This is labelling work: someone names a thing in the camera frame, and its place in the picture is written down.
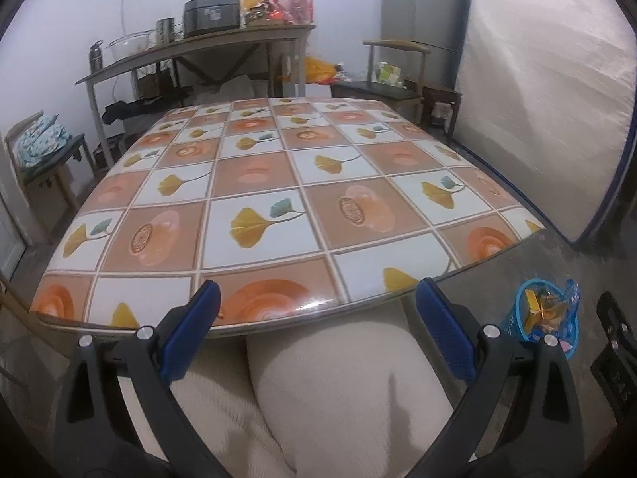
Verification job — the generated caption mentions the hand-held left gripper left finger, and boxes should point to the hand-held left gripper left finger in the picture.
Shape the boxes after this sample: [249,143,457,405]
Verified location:
[52,279,222,478]

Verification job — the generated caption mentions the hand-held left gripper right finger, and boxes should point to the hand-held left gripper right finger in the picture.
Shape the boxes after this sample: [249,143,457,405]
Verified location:
[413,276,583,478]

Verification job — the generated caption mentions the blue plastic basket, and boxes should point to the blue plastic basket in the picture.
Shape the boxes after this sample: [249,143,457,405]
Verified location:
[502,279,582,360]

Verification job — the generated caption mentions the yellow cardboard box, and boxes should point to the yellow cardboard box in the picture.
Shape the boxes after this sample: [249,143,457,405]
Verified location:
[522,289,544,328]

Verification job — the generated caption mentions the beige trousers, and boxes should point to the beige trousers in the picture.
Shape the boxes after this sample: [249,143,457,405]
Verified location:
[117,304,457,478]

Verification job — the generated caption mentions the table with floral tablecloth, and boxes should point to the table with floral tablecloth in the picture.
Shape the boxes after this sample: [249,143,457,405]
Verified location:
[31,97,547,340]

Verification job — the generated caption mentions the wooden chair with cushion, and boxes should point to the wooden chair with cushion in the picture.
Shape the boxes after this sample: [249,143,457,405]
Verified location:
[5,112,96,241]

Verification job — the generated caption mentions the black cloth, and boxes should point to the black cloth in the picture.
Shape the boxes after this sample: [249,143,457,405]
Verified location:
[102,87,196,126]

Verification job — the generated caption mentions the dark wooden stool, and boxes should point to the dark wooden stool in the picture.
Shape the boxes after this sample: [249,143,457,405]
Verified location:
[422,84,463,136]

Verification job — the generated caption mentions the blue patterned cushion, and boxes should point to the blue patterned cushion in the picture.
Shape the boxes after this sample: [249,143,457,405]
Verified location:
[14,114,71,168]

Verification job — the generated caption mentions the wooden chair with dark seat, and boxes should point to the wooden chair with dark seat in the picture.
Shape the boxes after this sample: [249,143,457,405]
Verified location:
[331,39,432,121]

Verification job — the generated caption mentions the white mattress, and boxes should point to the white mattress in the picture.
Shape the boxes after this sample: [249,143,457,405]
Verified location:
[454,0,637,253]

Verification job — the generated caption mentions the white and green cartons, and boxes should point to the white and green cartons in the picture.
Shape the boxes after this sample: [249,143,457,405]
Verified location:
[375,61,404,86]

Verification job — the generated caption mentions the grey side table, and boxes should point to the grey side table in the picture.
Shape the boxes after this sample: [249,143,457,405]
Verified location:
[76,24,318,171]

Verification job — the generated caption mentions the yellow plastic bag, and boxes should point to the yellow plastic bag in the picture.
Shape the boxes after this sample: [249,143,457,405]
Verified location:
[305,56,345,86]

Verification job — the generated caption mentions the glass bowl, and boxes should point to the glass bowl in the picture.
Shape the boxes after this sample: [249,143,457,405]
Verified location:
[107,30,157,64]

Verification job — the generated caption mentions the metal cups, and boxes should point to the metal cups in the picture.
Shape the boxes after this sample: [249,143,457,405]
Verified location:
[155,17,178,44]

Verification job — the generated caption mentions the grey rice cooker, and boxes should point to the grey rice cooker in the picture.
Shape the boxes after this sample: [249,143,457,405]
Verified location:
[183,0,243,39]

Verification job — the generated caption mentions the grey refrigerator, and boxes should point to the grey refrigerator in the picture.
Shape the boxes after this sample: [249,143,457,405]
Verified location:
[381,0,472,91]

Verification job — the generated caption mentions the red plastic bags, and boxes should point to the red plastic bags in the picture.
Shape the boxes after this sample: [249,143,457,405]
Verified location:
[241,0,315,27]

